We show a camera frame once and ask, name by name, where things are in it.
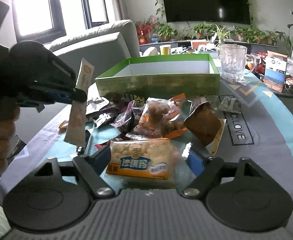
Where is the yellow sachima snack packet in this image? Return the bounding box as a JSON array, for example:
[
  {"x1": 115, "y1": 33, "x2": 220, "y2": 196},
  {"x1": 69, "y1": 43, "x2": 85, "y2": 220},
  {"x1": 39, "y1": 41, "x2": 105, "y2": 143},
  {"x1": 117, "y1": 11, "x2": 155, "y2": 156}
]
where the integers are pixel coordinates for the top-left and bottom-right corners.
[{"x1": 106, "y1": 138, "x2": 179, "y2": 186}]

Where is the clear orange nut packet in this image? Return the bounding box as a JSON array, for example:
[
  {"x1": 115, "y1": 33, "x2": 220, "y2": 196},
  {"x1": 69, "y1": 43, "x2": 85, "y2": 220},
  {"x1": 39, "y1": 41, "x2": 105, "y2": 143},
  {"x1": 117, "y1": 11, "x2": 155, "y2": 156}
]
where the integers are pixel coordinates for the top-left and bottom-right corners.
[{"x1": 127, "y1": 93, "x2": 188, "y2": 140}]

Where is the person's left hand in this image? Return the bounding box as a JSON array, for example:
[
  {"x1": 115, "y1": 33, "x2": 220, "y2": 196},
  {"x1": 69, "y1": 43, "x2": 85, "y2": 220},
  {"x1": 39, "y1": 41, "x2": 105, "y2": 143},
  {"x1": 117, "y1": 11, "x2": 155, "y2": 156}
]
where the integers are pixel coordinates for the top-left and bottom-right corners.
[{"x1": 0, "y1": 102, "x2": 20, "y2": 174}]

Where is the brown snack pouch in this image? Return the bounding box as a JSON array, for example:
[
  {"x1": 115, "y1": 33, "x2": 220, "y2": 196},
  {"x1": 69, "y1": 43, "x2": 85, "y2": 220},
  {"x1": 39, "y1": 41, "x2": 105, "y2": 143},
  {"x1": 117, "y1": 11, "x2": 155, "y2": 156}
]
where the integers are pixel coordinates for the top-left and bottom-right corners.
[{"x1": 183, "y1": 101, "x2": 221, "y2": 146}]

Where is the purple snack packet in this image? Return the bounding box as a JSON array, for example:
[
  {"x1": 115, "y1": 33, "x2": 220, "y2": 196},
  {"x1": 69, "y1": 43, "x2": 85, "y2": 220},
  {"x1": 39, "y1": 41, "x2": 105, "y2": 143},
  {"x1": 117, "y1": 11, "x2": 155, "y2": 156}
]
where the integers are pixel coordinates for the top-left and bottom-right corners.
[{"x1": 111, "y1": 100, "x2": 141, "y2": 134}]

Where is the black framed window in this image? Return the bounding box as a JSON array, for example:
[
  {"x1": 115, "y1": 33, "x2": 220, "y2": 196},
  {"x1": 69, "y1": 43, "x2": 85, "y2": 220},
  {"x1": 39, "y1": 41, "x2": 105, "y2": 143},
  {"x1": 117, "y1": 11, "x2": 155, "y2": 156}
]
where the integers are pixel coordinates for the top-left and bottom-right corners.
[{"x1": 12, "y1": 0, "x2": 110, "y2": 44}]

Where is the grey crumpled wrapper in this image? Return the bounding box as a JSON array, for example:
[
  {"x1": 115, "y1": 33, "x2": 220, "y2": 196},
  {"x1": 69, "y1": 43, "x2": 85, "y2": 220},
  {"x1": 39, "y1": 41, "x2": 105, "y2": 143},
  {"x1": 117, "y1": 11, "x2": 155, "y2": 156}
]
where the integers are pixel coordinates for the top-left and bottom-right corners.
[{"x1": 218, "y1": 95, "x2": 242, "y2": 114}]

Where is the patterned blue grey tablecloth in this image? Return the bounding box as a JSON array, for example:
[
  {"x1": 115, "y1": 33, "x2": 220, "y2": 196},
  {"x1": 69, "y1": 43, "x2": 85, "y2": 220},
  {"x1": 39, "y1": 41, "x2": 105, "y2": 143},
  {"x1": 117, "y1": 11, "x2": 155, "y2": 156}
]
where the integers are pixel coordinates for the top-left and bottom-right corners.
[{"x1": 0, "y1": 74, "x2": 293, "y2": 203}]

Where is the grey armchair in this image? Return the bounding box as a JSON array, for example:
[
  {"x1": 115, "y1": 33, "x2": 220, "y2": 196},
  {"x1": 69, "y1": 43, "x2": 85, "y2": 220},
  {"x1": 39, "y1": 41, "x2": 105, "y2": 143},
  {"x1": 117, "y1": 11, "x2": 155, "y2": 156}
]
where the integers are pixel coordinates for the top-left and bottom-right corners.
[{"x1": 45, "y1": 20, "x2": 140, "y2": 83}]

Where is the green cardboard box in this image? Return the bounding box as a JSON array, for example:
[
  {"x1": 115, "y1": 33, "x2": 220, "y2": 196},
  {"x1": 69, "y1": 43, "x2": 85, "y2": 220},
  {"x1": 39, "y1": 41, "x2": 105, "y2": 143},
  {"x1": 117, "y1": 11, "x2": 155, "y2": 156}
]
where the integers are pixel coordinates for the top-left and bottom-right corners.
[{"x1": 95, "y1": 54, "x2": 220, "y2": 98}]

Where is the dark round side table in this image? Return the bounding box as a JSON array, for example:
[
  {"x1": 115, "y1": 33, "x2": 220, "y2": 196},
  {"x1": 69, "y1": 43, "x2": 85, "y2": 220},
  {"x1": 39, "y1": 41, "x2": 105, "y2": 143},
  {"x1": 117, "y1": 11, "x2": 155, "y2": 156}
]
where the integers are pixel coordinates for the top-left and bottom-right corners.
[{"x1": 273, "y1": 85, "x2": 293, "y2": 114}]

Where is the clear glass mug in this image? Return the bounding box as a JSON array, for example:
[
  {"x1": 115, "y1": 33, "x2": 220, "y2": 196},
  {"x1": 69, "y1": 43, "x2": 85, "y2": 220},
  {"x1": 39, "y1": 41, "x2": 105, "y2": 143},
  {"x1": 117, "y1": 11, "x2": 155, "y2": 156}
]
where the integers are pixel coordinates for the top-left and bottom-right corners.
[{"x1": 220, "y1": 44, "x2": 257, "y2": 82}]

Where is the blue white carton box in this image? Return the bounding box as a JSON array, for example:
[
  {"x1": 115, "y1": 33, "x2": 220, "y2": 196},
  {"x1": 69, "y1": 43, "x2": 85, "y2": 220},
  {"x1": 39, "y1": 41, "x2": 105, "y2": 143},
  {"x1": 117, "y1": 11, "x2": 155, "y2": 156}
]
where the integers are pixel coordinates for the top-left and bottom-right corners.
[{"x1": 264, "y1": 56, "x2": 287, "y2": 93}]

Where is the yellow can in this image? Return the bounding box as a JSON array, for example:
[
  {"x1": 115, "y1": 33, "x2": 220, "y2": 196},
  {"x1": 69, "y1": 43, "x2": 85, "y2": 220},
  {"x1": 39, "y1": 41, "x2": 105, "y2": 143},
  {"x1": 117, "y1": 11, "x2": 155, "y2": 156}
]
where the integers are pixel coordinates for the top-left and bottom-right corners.
[{"x1": 159, "y1": 44, "x2": 171, "y2": 55}]

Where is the red flower decoration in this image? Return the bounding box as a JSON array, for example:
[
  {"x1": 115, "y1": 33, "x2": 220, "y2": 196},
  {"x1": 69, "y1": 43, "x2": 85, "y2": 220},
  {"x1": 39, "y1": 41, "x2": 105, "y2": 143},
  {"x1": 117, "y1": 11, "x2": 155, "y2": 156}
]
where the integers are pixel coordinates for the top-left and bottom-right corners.
[{"x1": 135, "y1": 15, "x2": 158, "y2": 45}]

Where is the spider plant in vase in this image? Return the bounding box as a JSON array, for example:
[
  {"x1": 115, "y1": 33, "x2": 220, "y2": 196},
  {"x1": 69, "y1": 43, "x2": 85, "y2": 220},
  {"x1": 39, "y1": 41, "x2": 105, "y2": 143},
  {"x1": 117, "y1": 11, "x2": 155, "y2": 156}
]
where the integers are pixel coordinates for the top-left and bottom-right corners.
[{"x1": 210, "y1": 24, "x2": 230, "y2": 45}]

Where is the black wall television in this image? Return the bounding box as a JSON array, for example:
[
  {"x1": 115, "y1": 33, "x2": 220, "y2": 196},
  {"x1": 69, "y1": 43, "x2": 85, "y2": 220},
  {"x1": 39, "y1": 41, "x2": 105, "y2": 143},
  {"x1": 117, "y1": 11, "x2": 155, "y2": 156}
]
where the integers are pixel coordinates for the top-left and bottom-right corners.
[{"x1": 163, "y1": 0, "x2": 251, "y2": 24}]

